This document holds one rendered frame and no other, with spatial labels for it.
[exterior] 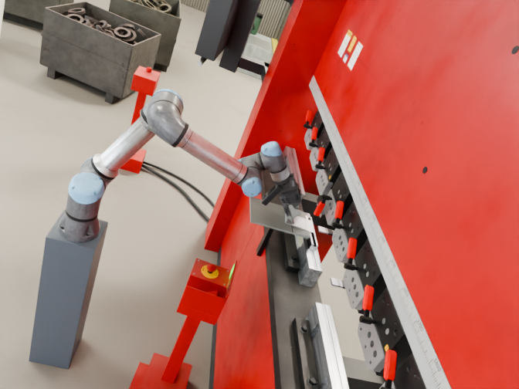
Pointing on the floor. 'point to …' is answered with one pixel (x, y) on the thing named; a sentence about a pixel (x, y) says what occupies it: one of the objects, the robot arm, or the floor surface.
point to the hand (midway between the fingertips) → (290, 217)
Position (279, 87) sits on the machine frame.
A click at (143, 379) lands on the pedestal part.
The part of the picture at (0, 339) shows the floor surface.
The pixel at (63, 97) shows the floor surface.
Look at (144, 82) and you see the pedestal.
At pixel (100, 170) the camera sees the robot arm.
